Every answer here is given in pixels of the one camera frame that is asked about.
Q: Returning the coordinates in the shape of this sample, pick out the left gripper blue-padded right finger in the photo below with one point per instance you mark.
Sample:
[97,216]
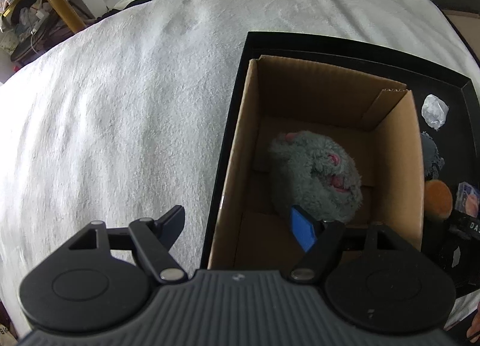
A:
[324,242]

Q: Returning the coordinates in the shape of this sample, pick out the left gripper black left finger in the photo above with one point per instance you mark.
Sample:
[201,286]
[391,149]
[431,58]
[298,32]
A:
[136,254]

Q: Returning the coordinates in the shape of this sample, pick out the grey plush toy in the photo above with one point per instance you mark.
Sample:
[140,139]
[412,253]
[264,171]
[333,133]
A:
[316,173]

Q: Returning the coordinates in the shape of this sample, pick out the orange round plush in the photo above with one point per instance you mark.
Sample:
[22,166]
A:
[438,200]

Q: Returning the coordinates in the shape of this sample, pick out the dark grey knitted cloth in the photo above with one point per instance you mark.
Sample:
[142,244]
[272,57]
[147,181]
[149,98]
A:
[433,162]

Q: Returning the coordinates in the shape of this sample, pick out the blue tissue pack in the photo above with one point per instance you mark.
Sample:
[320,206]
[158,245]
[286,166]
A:
[467,200]

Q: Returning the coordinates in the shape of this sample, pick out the white plastic wrap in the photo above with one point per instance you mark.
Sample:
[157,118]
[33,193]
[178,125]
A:
[434,111]

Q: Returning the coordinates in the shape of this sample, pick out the brown cardboard box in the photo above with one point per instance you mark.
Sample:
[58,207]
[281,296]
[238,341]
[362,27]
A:
[374,119]

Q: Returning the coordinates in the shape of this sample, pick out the black shallow tray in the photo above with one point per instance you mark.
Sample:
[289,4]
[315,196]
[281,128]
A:
[457,140]

